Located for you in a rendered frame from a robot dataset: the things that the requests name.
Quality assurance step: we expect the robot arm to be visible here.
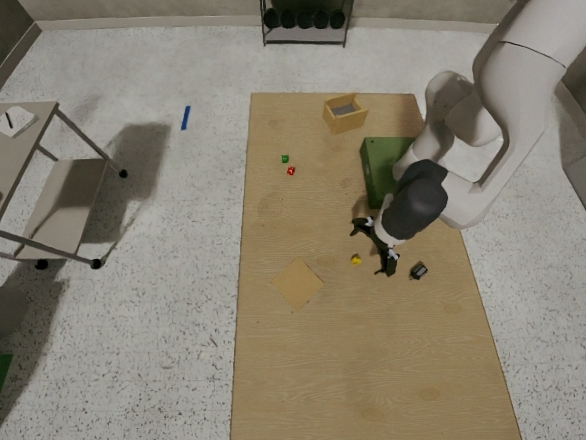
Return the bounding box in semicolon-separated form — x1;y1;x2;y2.
374;0;586;248

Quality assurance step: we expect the small wooden crate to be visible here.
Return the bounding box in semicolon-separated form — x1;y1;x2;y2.
322;92;364;135

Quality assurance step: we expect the tan flat mat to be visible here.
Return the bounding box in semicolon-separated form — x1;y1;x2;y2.
271;257;324;311

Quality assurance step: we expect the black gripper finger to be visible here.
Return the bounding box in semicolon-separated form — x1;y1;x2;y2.
374;246;400;277
350;216;374;238

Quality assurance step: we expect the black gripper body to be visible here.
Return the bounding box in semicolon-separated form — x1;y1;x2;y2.
370;225;393;252

